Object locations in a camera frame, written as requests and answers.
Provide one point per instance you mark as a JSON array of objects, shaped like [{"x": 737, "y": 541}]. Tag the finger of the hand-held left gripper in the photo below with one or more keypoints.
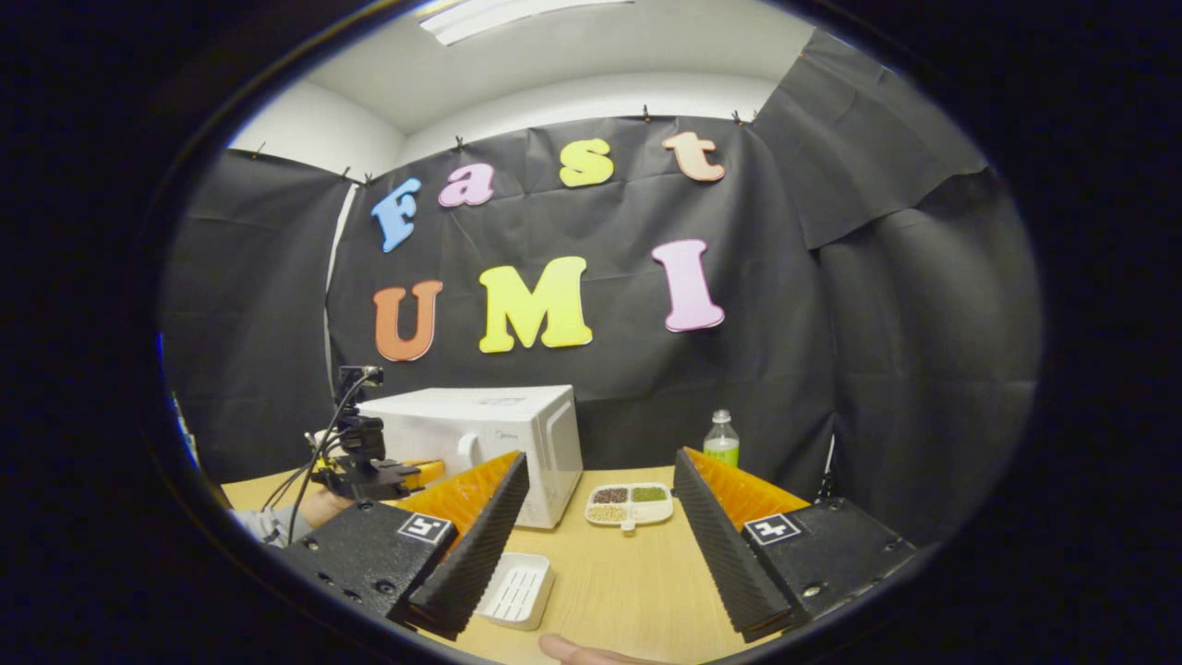
[{"x": 427, "y": 473}]

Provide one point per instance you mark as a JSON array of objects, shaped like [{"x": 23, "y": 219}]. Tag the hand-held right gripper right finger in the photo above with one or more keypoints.
[{"x": 725, "y": 559}]

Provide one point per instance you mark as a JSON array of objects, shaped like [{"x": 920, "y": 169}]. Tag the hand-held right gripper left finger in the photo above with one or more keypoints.
[{"x": 476, "y": 559}]

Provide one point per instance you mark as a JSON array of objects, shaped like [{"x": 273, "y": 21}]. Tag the white microwave oven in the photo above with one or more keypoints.
[{"x": 517, "y": 434}]

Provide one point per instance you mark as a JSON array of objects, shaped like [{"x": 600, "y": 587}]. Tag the small white plastic dish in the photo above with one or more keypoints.
[{"x": 522, "y": 591}]

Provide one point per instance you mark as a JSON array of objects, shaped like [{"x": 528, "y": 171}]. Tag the white divided dish of beans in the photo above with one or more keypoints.
[{"x": 633, "y": 508}]

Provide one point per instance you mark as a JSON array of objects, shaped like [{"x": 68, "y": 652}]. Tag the green drink bottle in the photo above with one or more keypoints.
[{"x": 722, "y": 451}]

